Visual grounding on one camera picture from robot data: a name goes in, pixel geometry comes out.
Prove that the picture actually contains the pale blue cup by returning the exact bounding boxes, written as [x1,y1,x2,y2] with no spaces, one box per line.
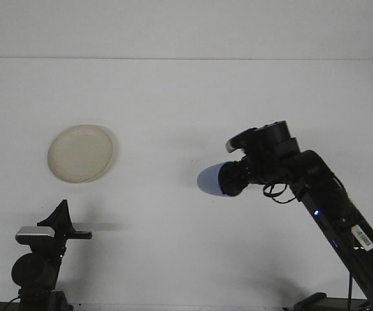
[196,163,226,196]

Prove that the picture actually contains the pale round plate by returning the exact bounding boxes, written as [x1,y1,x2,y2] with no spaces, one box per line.
[47,124,116,185]

